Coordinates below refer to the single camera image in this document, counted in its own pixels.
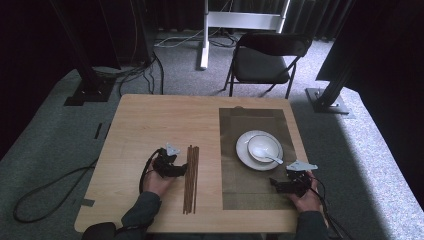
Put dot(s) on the white bowl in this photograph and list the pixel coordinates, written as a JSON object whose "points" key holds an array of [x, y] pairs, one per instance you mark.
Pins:
{"points": [[265, 141]]}

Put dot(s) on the bundle of brown chopsticks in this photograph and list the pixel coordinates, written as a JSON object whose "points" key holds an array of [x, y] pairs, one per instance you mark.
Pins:
{"points": [[191, 178]]}

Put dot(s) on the person's dark clothing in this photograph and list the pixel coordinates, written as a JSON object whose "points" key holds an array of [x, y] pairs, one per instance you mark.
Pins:
{"points": [[99, 231]]}

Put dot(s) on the grey tape piece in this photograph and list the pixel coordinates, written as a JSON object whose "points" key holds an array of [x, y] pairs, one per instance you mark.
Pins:
{"points": [[88, 202]]}

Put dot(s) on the black tape strip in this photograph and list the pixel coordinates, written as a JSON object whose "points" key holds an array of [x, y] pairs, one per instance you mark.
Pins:
{"points": [[98, 131]]}

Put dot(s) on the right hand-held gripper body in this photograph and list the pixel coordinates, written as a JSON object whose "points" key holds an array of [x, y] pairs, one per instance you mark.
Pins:
{"points": [[300, 176]]}

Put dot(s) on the black metal stand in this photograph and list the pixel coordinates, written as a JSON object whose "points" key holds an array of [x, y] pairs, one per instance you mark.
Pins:
{"points": [[328, 100], [90, 86]]}

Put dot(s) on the grey placemat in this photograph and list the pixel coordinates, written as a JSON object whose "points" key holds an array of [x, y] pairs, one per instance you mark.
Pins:
{"points": [[253, 190]]}

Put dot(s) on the white round plate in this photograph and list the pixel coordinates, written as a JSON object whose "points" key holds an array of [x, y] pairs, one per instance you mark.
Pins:
{"points": [[242, 156]]}

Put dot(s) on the white metal stand frame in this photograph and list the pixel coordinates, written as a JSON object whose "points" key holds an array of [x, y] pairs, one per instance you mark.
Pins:
{"points": [[233, 20]]}

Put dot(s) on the person's right hand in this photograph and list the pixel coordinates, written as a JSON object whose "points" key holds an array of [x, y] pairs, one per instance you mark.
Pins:
{"points": [[308, 201]]}

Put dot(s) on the dark curtain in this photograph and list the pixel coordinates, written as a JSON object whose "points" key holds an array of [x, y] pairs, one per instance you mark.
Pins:
{"points": [[310, 16]]}

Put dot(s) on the person's left hand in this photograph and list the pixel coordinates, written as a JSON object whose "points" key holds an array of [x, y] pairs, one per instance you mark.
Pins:
{"points": [[159, 185]]}

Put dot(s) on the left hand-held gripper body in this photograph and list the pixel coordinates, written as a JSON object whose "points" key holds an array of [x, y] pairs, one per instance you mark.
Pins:
{"points": [[162, 160]]}

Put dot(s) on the black folding chair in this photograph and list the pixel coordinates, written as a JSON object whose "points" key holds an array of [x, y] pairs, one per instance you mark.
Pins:
{"points": [[260, 65]]}

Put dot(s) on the white ceramic spoon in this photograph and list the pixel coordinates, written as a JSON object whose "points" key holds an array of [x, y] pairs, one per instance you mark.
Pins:
{"points": [[263, 154]]}

